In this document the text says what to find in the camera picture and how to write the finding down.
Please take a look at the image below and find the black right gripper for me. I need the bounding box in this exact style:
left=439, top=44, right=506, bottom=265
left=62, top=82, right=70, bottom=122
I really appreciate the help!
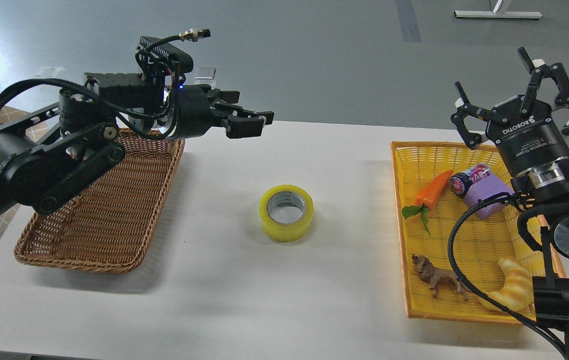
left=450, top=47, right=569, bottom=178

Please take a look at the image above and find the purple foam block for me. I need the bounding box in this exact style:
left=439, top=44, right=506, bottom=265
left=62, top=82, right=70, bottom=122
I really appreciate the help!
left=462, top=175, right=514, bottom=221

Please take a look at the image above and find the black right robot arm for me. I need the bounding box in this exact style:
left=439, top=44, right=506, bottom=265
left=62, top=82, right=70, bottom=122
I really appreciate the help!
left=447, top=47, right=569, bottom=360

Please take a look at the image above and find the white table leg base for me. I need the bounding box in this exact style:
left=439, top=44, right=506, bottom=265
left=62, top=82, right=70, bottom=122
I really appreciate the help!
left=453, top=0, right=543, bottom=21

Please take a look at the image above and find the yellow plastic basket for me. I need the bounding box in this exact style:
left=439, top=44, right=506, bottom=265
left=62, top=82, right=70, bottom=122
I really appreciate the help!
left=390, top=141, right=545, bottom=326

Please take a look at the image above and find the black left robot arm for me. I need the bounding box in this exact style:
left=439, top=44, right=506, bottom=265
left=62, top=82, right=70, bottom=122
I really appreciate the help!
left=0, top=29, right=275, bottom=215

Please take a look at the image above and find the brown toy lion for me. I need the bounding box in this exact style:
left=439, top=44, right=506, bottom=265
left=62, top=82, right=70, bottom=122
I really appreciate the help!
left=411, top=254, right=470, bottom=302

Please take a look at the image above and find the toy croissant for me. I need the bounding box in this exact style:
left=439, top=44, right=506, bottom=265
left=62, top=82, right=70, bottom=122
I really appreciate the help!
left=482, top=257, right=535, bottom=313

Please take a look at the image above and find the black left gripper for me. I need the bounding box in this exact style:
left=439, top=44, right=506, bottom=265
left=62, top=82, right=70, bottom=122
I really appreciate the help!
left=166, top=85, right=275, bottom=141

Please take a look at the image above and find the brown wicker basket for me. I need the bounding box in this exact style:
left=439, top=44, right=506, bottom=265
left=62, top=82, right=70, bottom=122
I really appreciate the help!
left=14, top=129, right=186, bottom=273

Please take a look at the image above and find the orange toy carrot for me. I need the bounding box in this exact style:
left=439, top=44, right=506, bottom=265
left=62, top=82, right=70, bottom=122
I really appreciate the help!
left=401, top=170, right=453, bottom=235

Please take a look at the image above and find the yellow tape roll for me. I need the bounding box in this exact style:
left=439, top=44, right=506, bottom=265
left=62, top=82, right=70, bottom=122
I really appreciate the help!
left=258, top=184, right=315, bottom=243

